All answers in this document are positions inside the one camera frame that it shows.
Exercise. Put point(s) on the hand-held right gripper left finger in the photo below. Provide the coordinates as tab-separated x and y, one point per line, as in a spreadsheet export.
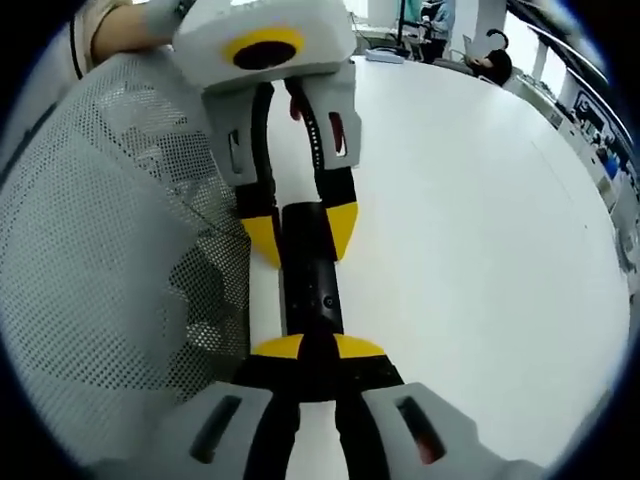
270	380

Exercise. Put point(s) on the large screen on black stand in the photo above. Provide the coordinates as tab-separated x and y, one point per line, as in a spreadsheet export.
402	25

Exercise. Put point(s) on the black remote control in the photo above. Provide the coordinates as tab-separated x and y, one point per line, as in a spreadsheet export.
310	280

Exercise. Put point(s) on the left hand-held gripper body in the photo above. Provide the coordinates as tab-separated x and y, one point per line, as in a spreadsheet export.
210	35

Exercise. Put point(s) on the grey mesh office chair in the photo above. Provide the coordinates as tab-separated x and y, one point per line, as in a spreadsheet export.
100	250

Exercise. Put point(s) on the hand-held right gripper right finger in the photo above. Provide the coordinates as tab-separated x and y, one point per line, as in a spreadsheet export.
365	380

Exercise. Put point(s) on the white power strip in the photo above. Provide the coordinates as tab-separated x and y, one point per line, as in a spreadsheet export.
384	55

